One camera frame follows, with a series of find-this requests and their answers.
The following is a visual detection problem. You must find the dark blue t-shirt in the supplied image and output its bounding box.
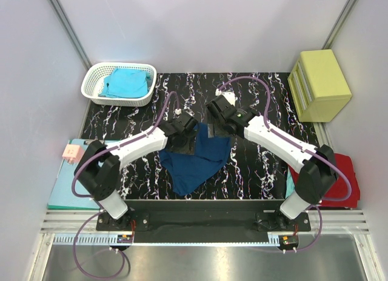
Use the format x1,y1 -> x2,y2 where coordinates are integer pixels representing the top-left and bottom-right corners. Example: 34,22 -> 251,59
159,123 -> 231,196

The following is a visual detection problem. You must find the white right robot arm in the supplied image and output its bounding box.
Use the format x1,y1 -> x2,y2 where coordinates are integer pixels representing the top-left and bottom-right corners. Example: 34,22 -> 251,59
206,92 -> 338,231

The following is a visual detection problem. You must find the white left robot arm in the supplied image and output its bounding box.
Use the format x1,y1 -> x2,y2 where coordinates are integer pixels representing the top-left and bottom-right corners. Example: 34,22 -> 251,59
72,111 -> 199,230

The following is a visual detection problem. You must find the light blue t-shirt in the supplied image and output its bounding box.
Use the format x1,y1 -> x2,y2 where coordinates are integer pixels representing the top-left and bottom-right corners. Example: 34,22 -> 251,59
99,68 -> 150,99

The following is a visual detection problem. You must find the white plastic basket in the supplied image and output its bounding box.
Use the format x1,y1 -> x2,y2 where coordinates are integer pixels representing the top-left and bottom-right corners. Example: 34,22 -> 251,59
81,62 -> 157,107

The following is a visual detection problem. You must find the teal folded cloth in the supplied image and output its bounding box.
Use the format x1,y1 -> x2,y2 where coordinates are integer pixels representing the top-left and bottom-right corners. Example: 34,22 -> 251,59
285,170 -> 295,198

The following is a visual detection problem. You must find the yellow-green drawer box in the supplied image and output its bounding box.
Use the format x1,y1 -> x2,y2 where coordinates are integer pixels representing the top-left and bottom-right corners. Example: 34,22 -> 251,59
287,49 -> 352,123

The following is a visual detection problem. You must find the pink small box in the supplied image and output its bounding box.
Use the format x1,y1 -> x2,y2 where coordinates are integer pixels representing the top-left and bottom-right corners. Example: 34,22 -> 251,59
62,144 -> 84,164

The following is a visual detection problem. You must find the red folded t-shirt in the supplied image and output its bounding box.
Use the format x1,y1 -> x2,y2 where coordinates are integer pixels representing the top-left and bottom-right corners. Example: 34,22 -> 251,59
287,153 -> 361,208

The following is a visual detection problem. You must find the light blue clipboard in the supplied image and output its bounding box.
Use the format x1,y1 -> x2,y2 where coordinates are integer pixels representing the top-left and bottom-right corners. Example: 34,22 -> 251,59
48,138 -> 115,208

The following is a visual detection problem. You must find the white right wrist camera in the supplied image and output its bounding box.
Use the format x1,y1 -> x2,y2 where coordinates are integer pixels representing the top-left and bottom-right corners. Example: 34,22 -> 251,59
215,89 -> 236,106

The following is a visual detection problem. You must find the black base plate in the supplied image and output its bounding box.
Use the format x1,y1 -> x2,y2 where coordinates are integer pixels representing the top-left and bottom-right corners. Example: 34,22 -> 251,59
96,200 -> 311,246

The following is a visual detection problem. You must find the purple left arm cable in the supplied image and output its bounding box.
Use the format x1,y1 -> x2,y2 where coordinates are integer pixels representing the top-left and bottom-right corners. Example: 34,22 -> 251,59
71,91 -> 182,279

